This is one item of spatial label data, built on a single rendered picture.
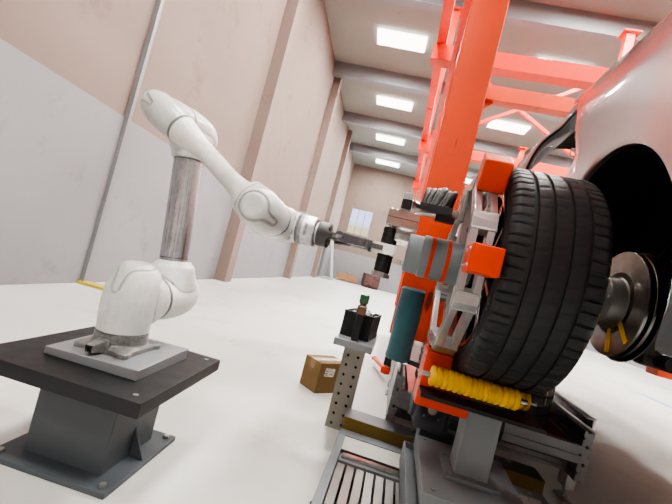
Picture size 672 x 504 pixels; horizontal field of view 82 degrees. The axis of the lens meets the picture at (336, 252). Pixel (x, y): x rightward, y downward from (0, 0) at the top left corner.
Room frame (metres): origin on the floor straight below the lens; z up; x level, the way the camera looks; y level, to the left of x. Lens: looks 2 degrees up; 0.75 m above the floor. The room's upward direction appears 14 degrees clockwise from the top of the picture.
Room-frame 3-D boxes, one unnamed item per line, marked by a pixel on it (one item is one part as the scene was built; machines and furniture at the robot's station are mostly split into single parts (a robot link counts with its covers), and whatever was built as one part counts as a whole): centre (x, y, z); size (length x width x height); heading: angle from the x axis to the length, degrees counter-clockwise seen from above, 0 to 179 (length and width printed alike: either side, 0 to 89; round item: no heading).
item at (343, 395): (1.90, -0.21, 0.21); 0.10 x 0.10 x 0.42; 80
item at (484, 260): (0.93, -0.35, 0.85); 0.09 x 0.08 x 0.07; 170
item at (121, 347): (1.22, 0.60, 0.36); 0.22 x 0.18 x 0.06; 171
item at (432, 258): (1.26, -0.33, 0.85); 0.21 x 0.14 x 0.14; 80
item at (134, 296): (1.25, 0.60, 0.49); 0.18 x 0.16 x 0.22; 168
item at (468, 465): (1.21, -0.56, 0.32); 0.40 x 0.30 x 0.28; 170
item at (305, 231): (1.16, 0.09, 0.83); 0.09 x 0.06 x 0.09; 170
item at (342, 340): (1.87, -0.21, 0.44); 0.43 x 0.17 x 0.03; 170
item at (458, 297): (1.24, -0.40, 0.85); 0.54 x 0.07 x 0.54; 170
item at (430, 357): (1.24, -0.43, 0.48); 0.16 x 0.12 x 0.17; 80
